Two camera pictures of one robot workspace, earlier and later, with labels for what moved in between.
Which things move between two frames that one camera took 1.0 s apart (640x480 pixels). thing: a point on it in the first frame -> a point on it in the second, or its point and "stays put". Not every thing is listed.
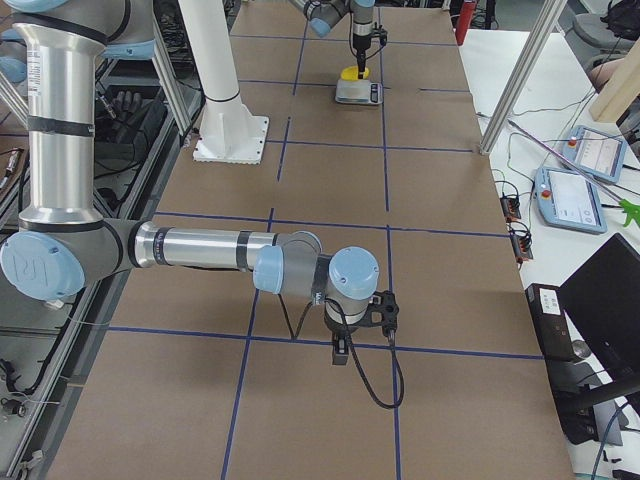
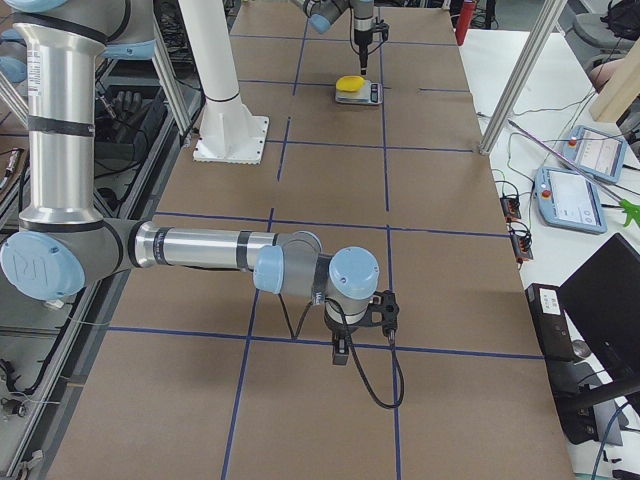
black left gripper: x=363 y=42 stays put
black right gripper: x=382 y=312 stays put
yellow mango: x=351 y=73 -> x=350 y=83
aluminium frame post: x=545 y=20 stays put
